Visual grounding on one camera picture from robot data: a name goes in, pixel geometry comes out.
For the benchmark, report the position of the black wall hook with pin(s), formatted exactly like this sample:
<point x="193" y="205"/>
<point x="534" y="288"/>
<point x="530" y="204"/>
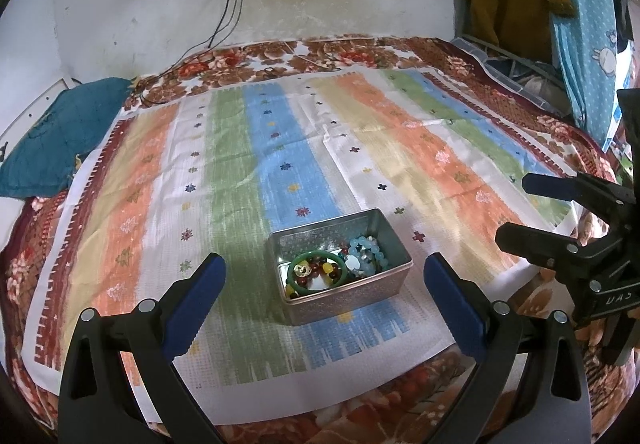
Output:
<point x="3" y="150"/>

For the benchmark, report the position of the striped pastel cloth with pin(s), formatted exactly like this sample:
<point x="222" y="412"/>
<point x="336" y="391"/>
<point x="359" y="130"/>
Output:
<point x="300" y="149"/>

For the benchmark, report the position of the teal pillow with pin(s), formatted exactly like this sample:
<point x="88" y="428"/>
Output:
<point x="60" y="134"/>

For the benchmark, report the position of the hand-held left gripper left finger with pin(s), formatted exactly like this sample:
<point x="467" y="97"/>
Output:
<point x="200" y="304"/>

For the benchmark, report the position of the brown floral blanket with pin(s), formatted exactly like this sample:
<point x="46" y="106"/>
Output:
<point x="350" y="51"/>

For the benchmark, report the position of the clear plastic storage box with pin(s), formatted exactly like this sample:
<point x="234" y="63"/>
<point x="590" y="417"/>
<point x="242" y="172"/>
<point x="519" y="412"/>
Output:
<point x="520" y="79"/>

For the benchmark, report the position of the silver metal tin box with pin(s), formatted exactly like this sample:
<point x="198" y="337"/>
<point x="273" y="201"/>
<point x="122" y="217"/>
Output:
<point x="350" y="299"/>

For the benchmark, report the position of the blue printed cloth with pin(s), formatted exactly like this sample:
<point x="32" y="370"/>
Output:
<point x="585" y="24"/>

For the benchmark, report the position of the dark hanging cloth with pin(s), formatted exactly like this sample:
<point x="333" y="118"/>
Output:
<point x="631" y="24"/>

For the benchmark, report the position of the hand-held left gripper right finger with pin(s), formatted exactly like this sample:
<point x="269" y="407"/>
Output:
<point x="450" y="309"/>

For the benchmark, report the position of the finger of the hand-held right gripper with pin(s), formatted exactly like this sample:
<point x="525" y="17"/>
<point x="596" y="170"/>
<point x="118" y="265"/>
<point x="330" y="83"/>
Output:
<point x="535" y="244"/>
<point x="550" y="185"/>

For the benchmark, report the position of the green jade bangle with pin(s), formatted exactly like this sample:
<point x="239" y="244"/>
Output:
<point x="312" y="255"/>

